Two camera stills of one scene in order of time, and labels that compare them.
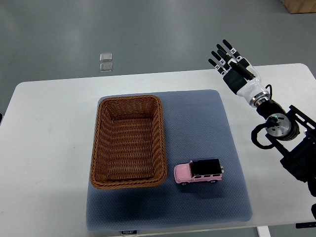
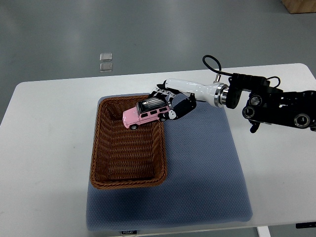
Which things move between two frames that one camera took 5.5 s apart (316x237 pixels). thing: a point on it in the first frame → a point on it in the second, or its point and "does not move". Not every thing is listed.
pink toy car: [205, 170] → [146, 110]
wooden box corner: [299, 6] does not move
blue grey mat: [196, 128] does not move
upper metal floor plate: [106, 57] does not move
